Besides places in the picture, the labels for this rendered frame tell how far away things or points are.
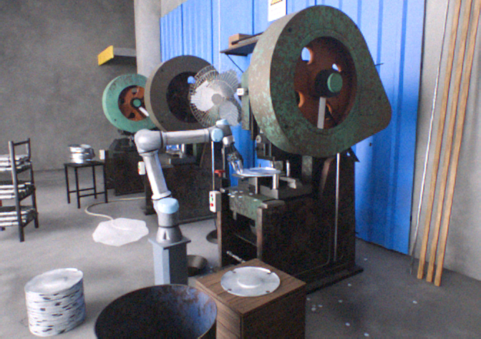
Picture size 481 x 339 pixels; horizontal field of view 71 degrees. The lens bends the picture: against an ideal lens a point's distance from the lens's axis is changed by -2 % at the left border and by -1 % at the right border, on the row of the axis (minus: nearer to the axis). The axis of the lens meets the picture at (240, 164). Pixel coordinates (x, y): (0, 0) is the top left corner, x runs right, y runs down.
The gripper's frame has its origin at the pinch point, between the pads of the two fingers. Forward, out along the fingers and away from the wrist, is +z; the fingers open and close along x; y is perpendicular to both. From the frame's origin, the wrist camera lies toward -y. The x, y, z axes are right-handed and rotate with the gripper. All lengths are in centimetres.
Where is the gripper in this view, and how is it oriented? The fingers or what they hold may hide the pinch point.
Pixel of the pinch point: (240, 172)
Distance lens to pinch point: 219.1
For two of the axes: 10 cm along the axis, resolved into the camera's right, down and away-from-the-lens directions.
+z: 3.3, 9.4, 0.9
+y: -1.6, 1.5, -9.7
